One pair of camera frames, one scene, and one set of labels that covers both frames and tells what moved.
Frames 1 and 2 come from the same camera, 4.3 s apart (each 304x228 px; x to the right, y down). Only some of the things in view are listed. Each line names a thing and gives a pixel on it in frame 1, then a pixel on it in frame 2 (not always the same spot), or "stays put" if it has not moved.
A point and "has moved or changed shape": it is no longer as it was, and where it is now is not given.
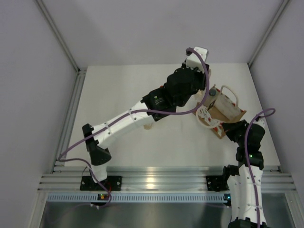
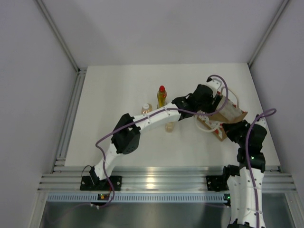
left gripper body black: (198, 82) -> (207, 107)
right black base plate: (217, 183) stays put
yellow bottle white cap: (199, 96) has moved or changed shape
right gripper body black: (236, 132) stays put
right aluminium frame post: (284, 3) stays put
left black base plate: (112, 183) stays put
